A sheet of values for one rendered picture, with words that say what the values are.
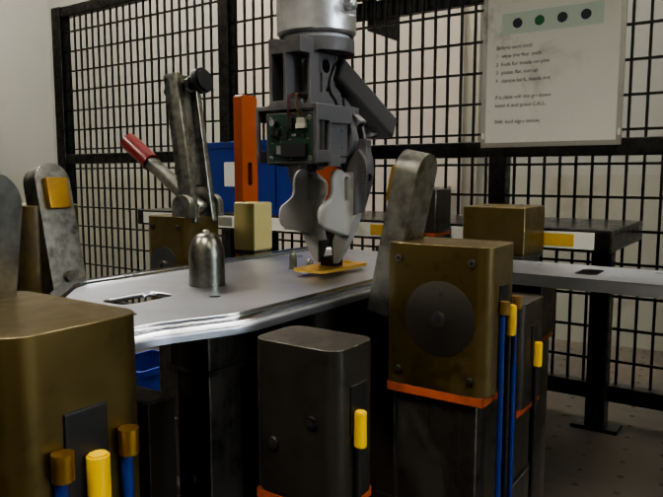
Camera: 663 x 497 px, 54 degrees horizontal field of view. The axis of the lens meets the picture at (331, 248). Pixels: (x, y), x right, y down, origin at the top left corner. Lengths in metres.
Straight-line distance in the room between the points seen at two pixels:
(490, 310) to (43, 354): 0.35
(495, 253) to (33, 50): 4.19
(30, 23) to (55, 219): 3.93
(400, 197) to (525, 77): 0.65
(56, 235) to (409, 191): 0.34
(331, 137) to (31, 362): 0.42
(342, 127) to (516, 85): 0.58
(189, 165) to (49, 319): 0.52
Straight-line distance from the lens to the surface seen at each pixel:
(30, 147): 4.46
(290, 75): 0.61
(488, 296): 0.51
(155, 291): 0.58
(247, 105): 0.87
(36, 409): 0.25
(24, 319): 0.27
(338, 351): 0.41
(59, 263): 0.67
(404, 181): 0.54
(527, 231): 0.83
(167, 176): 0.81
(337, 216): 0.63
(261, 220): 0.82
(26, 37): 4.54
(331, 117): 0.60
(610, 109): 1.12
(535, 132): 1.14
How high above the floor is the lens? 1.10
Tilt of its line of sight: 6 degrees down
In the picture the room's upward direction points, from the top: straight up
